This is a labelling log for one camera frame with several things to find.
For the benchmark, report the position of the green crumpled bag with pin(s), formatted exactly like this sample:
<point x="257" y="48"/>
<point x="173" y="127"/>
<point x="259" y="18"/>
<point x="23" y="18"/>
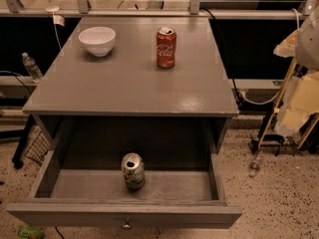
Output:
<point x="29" y="232"/>

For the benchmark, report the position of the clear plastic water bottle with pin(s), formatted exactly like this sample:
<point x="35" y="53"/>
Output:
<point x="32" y="67"/>

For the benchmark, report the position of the red coca-cola can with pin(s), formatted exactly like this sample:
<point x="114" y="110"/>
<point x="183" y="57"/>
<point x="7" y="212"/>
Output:
<point x="166" y="44"/>

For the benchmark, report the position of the white ceramic bowl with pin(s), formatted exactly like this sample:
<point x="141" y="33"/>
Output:
<point x="98" y="41"/>

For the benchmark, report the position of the black wire mesh basket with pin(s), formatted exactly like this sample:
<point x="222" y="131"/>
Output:
<point x="38" y="149"/>

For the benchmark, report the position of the silver green 7up can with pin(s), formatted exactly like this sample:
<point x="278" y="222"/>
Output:
<point x="133" y="171"/>

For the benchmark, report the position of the metal drawer knob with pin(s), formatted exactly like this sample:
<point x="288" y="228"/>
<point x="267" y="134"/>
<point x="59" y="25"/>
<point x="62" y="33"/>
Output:
<point x="127" y="225"/>

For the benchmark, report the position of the grey counter cabinet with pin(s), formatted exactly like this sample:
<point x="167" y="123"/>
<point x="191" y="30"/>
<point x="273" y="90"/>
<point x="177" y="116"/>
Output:
<point x="128" y="81"/>

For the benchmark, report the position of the grey open top drawer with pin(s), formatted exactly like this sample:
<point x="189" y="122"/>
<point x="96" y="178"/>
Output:
<point x="81" y="182"/>

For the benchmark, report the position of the yellow metal cart frame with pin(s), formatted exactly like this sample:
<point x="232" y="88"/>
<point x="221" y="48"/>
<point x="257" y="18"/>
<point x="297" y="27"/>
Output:
<point x="267" y="133"/>

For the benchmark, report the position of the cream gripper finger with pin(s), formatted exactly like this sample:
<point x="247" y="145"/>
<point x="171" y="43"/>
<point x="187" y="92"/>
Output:
<point x="287" y="47"/>
<point x="301" y="100"/>

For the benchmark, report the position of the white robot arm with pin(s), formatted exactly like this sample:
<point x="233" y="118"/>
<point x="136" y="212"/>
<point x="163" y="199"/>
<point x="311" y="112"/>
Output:
<point x="307" y="43"/>

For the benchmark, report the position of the plastic bottle on floor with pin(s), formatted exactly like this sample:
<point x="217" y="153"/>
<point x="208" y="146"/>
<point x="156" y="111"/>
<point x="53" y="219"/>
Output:
<point x="255" y="165"/>

